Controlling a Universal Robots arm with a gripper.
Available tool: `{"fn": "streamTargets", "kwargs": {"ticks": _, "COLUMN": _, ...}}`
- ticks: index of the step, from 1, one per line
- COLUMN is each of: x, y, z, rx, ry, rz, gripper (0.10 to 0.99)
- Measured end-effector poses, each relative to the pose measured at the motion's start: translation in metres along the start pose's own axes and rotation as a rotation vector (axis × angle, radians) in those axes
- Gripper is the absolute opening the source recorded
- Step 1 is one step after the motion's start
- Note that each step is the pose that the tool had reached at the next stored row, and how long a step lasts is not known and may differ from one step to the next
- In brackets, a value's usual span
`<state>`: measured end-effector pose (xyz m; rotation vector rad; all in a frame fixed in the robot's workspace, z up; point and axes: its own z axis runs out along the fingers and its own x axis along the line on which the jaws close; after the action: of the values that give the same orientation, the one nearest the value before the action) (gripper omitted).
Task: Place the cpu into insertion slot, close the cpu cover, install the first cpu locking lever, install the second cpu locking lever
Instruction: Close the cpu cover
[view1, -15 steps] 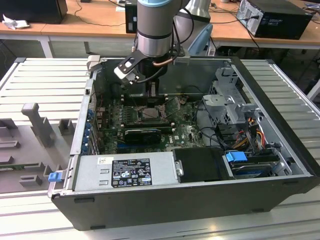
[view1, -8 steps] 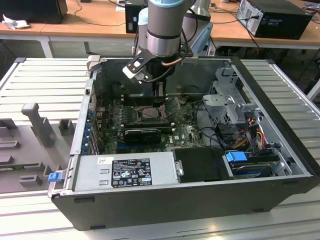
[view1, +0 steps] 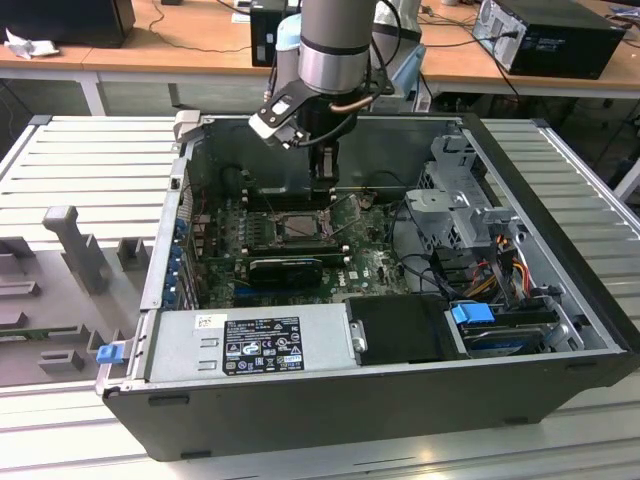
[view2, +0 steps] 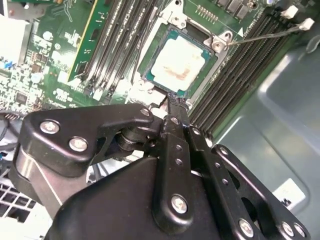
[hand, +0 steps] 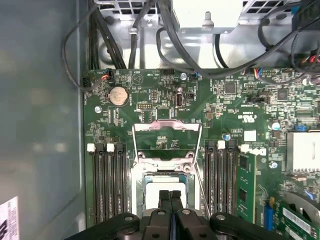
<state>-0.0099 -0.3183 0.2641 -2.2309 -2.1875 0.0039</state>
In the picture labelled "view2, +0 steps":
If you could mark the silver square CPU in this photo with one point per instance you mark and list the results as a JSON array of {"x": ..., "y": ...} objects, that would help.
[{"x": 175, "y": 65}]

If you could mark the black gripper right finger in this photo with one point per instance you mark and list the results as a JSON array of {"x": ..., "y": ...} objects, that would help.
[{"x": 237, "y": 170}]

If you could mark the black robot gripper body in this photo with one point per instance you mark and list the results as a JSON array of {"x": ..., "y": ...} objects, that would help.
[{"x": 112, "y": 205}]

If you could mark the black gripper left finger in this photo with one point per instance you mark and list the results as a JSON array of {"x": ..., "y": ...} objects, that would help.
[{"x": 75, "y": 125}]

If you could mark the metal socket cover frame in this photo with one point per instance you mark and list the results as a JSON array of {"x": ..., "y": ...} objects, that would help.
[{"x": 157, "y": 100}]

